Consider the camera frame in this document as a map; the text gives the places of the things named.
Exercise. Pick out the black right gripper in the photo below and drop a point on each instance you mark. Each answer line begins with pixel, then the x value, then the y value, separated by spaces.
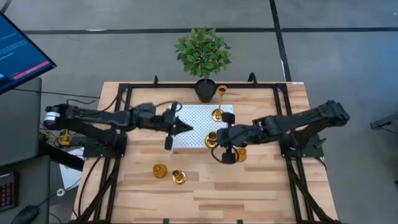
pixel 239 135

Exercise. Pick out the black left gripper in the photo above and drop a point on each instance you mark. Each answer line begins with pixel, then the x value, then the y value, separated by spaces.
pixel 149 118

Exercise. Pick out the brass candlestick holder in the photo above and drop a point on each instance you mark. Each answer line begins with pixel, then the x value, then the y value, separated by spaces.
pixel 179 176
pixel 211 140
pixel 217 115

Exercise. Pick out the amber glass candle holder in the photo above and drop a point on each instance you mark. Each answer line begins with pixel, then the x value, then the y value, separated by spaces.
pixel 242 155
pixel 160 171

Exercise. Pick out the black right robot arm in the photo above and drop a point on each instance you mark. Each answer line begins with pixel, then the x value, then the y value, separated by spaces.
pixel 304 119

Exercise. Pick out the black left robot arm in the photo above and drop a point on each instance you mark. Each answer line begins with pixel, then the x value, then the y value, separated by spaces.
pixel 93 116

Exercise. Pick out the white perforated metal shelf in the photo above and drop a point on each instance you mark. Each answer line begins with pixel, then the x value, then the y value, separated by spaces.
pixel 199 124

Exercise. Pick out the green potted plant black pot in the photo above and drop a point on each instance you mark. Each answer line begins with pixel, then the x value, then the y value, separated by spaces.
pixel 202 53

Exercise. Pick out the yellow clamp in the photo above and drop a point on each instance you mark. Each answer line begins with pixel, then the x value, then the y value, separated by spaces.
pixel 65 138

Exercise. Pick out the white paper sheet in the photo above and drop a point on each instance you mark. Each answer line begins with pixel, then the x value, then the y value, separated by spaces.
pixel 70 174

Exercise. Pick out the grey desk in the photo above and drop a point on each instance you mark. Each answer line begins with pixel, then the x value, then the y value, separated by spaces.
pixel 18 124

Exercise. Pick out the computer monitor blue screen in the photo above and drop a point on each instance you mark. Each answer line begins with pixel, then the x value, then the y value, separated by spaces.
pixel 18 56

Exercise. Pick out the black computer mouse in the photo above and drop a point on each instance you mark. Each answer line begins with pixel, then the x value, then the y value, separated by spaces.
pixel 25 214

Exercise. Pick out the black keyboard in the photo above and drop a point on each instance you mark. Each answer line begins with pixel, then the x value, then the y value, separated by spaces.
pixel 7 194

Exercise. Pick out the black metal table frame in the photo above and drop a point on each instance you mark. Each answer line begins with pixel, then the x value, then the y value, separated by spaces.
pixel 248 85

